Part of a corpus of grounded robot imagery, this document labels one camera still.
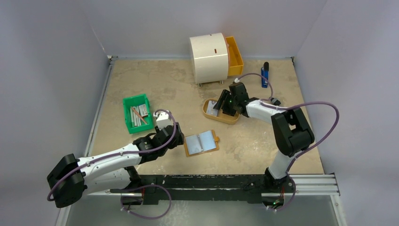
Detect white credit card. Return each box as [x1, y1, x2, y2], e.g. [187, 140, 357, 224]
[206, 105, 220, 117]

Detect yellow leather card holder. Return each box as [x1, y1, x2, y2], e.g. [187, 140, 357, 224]
[184, 130, 220, 157]

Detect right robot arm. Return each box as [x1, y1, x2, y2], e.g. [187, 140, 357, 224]
[215, 82, 315, 192]

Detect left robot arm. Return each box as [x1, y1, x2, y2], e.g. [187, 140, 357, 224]
[47, 122, 184, 208]

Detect small card box in bin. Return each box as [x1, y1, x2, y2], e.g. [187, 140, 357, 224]
[138, 104, 148, 117]

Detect yellow oval plastic tray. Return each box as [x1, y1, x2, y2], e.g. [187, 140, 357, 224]
[202, 98, 239, 125]

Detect grey tubes in bin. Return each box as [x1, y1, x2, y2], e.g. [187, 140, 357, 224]
[130, 107, 142, 127]

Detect yellow open drawer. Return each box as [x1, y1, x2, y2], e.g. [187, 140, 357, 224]
[225, 36, 244, 77]

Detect small black knob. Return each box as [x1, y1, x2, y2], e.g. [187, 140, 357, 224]
[270, 97, 281, 106]

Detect brown pencil in bin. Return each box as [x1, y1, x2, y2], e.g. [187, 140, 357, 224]
[131, 107, 147, 124]

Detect cream round drawer cabinet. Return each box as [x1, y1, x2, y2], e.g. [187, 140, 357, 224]
[189, 33, 229, 86]

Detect green plastic bin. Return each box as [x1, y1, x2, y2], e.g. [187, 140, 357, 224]
[122, 94, 154, 134]

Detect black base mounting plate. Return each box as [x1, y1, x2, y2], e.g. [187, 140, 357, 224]
[110, 174, 295, 206]

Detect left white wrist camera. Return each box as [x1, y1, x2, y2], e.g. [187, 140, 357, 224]
[153, 110, 173, 129]

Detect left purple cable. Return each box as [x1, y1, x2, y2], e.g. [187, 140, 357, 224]
[47, 109, 178, 202]

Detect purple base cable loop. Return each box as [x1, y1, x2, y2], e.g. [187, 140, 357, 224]
[120, 182, 173, 219]

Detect aluminium frame rail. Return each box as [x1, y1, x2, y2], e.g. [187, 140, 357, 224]
[64, 173, 341, 197]

